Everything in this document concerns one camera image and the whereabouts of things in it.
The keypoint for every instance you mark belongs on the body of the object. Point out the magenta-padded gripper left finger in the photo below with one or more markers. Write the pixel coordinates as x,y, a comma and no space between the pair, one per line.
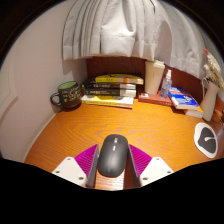
70,170

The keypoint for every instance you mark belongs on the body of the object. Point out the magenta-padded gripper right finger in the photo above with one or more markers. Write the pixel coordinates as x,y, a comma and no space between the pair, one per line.
155,170

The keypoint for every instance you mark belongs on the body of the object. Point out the black computer mouse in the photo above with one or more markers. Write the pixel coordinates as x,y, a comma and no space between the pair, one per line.
112,156

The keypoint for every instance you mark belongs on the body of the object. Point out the white and grey mouse pad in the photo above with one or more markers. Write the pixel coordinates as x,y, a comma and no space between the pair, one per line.
206,140

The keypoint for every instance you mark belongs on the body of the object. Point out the red book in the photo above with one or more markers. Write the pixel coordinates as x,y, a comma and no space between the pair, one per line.
153,99

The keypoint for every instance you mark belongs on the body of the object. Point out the dark green mug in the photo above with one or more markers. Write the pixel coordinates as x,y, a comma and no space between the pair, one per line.
69,95

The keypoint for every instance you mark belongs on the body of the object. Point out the orange book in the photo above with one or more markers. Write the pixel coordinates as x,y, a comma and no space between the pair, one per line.
200,109

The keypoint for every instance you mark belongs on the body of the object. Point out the blue book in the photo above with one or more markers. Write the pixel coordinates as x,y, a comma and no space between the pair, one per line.
183,98

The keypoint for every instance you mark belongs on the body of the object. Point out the yellow and white book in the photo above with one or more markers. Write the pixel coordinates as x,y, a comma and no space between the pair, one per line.
106,101

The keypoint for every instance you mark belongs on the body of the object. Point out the clear sanitizer bottle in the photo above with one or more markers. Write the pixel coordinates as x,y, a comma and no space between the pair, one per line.
165,86

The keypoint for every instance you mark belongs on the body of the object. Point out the white ceramic vase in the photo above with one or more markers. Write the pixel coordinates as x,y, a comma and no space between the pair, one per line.
209,101

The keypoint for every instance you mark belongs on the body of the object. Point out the thick black book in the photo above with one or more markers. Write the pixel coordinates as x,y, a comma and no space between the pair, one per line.
110,92

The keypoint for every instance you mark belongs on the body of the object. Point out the beige tumbler with lid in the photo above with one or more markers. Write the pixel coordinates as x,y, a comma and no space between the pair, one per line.
153,78

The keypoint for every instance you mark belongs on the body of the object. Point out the thin black book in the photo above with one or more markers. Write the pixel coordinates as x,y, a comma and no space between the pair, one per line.
110,86

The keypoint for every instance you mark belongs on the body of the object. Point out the white curtain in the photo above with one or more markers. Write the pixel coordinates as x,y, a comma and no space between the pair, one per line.
133,30

